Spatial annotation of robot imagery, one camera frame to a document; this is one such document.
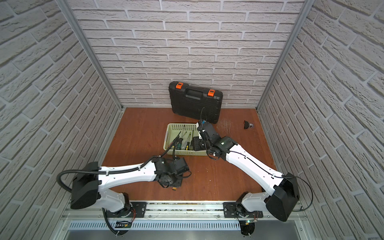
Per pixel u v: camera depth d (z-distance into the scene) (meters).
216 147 0.53
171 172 0.57
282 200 0.38
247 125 1.07
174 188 0.74
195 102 0.98
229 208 0.74
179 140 0.94
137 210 0.75
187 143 0.97
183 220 0.72
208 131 0.56
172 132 1.03
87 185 0.41
